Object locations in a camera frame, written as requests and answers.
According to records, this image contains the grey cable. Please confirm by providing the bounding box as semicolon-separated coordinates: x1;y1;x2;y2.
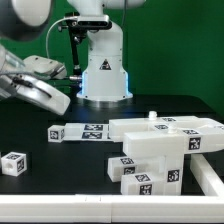
45;17;73;68

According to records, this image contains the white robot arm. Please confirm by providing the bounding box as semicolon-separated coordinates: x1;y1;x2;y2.
0;0;146;115

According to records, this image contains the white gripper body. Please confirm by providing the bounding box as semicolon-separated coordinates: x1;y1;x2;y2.
11;75;70;115

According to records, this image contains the white cube nut far left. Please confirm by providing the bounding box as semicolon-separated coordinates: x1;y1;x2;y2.
1;152;27;177

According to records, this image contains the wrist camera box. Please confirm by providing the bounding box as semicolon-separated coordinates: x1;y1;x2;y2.
24;55;67;80

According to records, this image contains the white L-shaped border fence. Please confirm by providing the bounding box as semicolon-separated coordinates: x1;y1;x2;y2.
0;154;224;223

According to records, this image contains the black cable bundle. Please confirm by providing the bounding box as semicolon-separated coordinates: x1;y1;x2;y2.
53;74;84;90

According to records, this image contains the white cube nut with tag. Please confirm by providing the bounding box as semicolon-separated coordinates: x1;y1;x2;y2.
48;125;65;143

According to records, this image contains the black camera on stand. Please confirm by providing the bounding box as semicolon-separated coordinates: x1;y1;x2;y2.
58;12;112;34

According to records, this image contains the white long side bar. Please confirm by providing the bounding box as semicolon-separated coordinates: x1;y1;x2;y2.
109;116;224;142
123;126;224;158

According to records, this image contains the white chair seat part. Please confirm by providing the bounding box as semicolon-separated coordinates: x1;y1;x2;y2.
146;111;185;196

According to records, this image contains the white flat chair back panel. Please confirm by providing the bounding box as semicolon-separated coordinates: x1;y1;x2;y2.
64;123;110;141

